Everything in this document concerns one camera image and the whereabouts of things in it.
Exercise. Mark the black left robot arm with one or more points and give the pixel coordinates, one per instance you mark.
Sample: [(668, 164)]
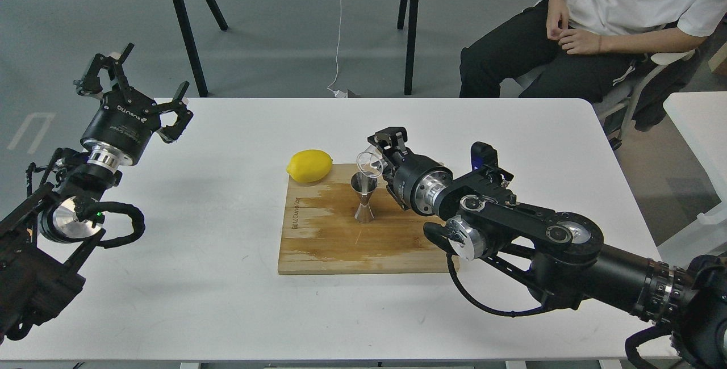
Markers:
[(52, 233)]

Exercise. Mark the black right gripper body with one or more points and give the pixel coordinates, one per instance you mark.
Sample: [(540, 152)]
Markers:
[(415, 181)]

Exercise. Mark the seated person white shirt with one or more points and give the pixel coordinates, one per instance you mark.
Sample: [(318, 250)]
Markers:
[(631, 29)]

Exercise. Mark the white side table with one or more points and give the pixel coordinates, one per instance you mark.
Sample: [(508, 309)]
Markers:
[(701, 120)]

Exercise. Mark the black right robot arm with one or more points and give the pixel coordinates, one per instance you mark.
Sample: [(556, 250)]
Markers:
[(559, 256)]

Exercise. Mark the small clear glass cup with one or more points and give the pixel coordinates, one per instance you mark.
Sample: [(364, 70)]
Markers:
[(370, 162)]

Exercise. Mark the person's right hand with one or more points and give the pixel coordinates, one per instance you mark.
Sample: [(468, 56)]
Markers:
[(557, 21)]

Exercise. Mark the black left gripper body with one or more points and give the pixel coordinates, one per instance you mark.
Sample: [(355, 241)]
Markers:
[(121, 123)]

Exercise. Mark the grey office chair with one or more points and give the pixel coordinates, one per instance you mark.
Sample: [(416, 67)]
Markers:
[(618, 107)]

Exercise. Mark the wooden cutting board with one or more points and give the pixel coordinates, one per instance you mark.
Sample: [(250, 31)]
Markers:
[(320, 234)]

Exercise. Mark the yellow lemon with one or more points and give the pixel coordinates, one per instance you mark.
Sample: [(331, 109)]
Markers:
[(309, 166)]

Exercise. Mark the person's left hand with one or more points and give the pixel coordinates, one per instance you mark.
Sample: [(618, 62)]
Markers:
[(575, 41)]

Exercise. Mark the steel double jigger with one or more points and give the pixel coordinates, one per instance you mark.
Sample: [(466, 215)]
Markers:
[(364, 184)]

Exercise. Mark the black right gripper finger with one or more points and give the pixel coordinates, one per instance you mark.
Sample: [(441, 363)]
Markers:
[(389, 141)]

